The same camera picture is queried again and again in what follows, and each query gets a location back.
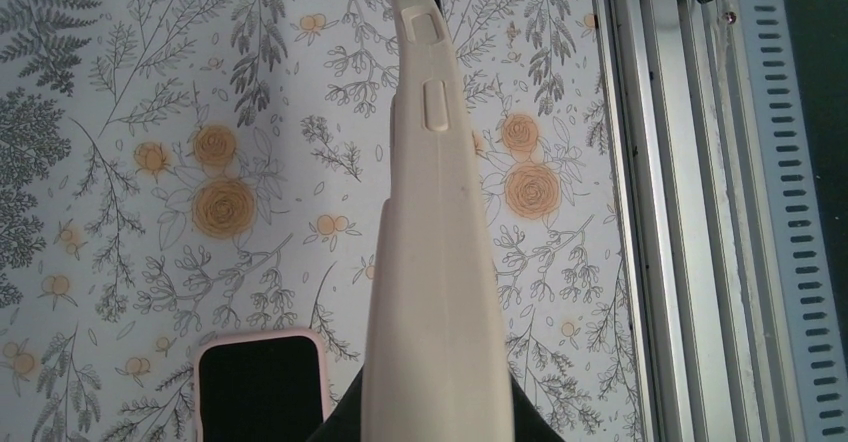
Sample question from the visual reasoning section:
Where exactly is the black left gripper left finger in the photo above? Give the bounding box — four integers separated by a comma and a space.
307, 369, 363, 442

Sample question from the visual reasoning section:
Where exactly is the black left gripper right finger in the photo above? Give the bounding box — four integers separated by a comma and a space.
510, 379, 563, 442

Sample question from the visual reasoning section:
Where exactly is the aluminium front rail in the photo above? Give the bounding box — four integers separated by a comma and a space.
596, 0, 771, 441

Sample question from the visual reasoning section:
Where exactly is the perforated grey cable duct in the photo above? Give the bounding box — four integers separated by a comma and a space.
739, 0, 847, 441

